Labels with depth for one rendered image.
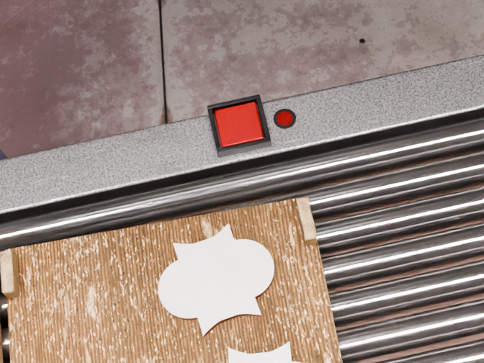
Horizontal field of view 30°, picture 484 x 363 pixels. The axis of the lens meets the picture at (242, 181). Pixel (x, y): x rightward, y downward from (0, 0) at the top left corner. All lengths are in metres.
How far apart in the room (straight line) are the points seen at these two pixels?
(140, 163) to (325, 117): 0.27
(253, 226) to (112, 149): 0.24
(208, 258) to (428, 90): 0.40
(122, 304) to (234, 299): 0.15
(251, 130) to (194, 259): 0.21
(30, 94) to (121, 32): 0.30
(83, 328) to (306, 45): 1.41
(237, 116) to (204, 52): 1.17
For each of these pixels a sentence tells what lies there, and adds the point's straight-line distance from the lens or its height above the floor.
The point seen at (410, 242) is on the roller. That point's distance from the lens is 1.20.
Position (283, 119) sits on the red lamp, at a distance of 1.27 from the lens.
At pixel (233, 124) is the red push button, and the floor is 0.93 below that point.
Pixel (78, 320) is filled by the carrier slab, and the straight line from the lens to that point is 1.18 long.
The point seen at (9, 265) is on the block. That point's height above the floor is 0.96.
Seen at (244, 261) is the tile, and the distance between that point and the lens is 1.16.
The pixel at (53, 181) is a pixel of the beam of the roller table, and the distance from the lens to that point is 1.28.
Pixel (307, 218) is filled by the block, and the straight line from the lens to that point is 1.16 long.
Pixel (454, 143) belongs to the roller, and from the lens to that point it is 1.27.
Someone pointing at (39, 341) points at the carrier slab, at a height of 0.94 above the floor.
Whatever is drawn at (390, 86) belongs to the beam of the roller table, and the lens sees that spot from 1.30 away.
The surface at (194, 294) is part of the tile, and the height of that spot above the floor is 0.95.
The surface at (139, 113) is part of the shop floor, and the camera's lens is 2.36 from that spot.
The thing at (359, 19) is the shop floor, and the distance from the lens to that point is 2.47.
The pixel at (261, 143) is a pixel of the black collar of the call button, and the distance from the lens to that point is 1.24.
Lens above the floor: 2.04
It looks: 66 degrees down
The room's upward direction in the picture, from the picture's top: 11 degrees counter-clockwise
